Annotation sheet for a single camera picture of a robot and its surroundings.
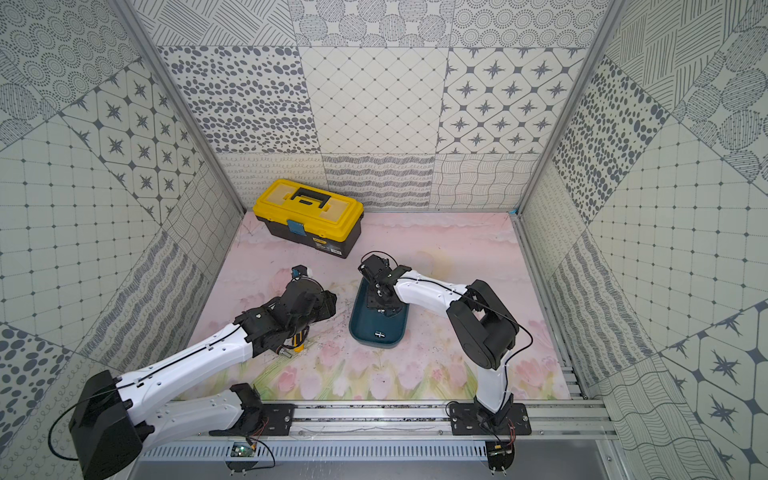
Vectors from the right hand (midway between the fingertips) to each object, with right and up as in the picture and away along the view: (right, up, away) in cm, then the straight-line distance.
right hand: (381, 303), depth 92 cm
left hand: (-13, +5, -11) cm, 18 cm away
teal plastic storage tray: (-2, -7, -4) cm, 8 cm away
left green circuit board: (-33, -31, -20) cm, 50 cm away
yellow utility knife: (-24, -12, -6) cm, 27 cm away
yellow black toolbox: (-21, +27, +4) cm, 34 cm away
